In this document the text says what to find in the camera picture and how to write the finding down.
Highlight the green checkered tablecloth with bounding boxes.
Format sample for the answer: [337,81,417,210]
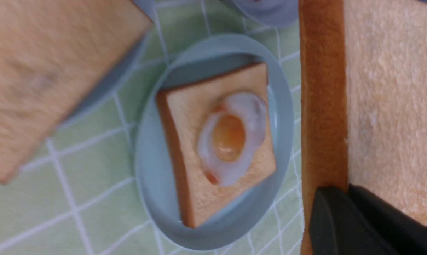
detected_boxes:
[0,0,304,255]

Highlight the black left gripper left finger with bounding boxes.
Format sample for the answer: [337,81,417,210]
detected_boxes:
[309,187,398,255]

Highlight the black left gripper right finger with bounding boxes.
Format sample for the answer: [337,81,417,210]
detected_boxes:
[348,184,427,255]

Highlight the light blue egg plate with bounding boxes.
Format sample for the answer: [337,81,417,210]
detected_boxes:
[222,0,299,28]

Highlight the light blue bread plate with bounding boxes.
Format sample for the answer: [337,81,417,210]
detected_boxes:
[42,0,149,129]

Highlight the fried egg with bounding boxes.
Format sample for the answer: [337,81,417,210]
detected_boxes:
[197,92,269,187]

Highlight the light blue sandwich plate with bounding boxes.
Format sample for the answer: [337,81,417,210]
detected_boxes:
[135,34,294,252]

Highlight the toast slice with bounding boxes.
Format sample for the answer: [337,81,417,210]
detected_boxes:
[0,0,153,183]
[156,62,276,228]
[299,0,427,255]

